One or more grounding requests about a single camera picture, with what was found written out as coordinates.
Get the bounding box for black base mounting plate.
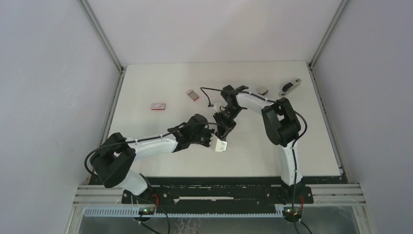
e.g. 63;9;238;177
90;175;347;214

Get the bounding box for red staple box sleeve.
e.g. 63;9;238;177
151;102;166;111

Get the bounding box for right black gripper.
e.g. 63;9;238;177
213;105;243;137

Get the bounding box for aluminium frame rails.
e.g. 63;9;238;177
73;184;366;206

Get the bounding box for left controller board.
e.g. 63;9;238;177
138;208;156;216

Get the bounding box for black silver stapler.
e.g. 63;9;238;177
279;78;301;97

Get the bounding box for open red staple box tray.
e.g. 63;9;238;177
186;90;199;101

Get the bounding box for right controller board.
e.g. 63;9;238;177
283;209;301;216

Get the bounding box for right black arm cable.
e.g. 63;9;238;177
200;87;308;234

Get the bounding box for white slotted cable duct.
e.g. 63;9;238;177
83;206;284;218

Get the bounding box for controller board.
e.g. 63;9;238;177
283;209;301;216
138;208;156;216

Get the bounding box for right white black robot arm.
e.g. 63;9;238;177
213;85;302;203

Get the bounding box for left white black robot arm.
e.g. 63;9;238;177
85;114;215;203

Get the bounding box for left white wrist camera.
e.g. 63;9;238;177
209;134;227;152

